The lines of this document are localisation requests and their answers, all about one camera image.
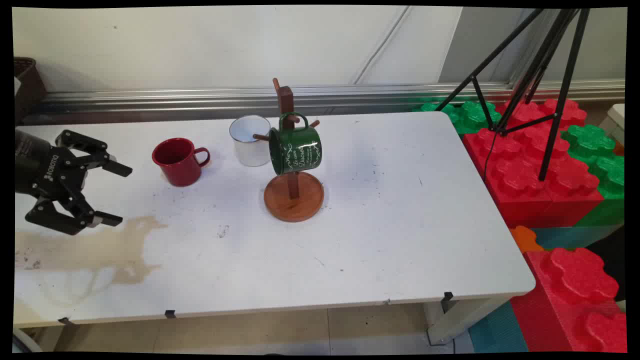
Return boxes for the green enamel mug white script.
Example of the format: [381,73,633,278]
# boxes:
[268,111,323,176]

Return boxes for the large red foam block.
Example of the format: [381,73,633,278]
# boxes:
[462,98,605,229]

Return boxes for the wooden mug tree stand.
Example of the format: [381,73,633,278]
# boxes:
[252,77,325,223]

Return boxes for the thin black tripod cable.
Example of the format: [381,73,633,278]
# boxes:
[481,129,499,183]

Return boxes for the orange foam block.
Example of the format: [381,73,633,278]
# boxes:
[509,225,545,254]

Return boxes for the black tripod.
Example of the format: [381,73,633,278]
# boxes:
[434,7,591,182]

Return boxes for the white wall cable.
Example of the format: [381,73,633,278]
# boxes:
[352,6,427,85]

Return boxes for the red enamel mug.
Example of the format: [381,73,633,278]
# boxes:
[151,137,211,188]

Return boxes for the teal foam block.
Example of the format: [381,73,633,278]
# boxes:
[530,224,624,251]
[468,300,530,354]

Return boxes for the white box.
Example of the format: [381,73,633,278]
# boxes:
[598,103,626,146]

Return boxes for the green foam block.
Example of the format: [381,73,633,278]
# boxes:
[412,100,503,135]
[560,124,626,227]

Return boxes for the aluminium wall rail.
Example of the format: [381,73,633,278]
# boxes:
[22,79,626,126]

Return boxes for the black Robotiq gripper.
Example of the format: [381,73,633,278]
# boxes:
[15,128,134,236]

